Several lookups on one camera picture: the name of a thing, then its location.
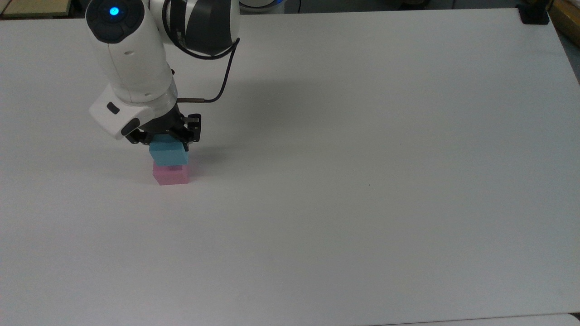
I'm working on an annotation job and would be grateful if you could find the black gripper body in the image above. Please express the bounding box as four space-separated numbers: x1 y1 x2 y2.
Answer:
136 105 184 144

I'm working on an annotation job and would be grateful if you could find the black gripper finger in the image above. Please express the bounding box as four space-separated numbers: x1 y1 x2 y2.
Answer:
179 113 203 153
125 129 150 146

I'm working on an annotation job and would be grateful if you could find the blue cube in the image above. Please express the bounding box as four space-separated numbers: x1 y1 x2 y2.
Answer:
149 137 189 167

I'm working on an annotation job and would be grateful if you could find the pink cube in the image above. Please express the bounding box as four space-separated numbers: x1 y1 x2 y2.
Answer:
152 163 190 186

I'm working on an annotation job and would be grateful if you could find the wooden board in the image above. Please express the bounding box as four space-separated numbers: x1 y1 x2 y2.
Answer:
0 0 74 19
550 0 580 47

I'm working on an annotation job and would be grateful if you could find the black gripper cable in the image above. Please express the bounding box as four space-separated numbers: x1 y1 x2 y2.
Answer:
162 0 241 104

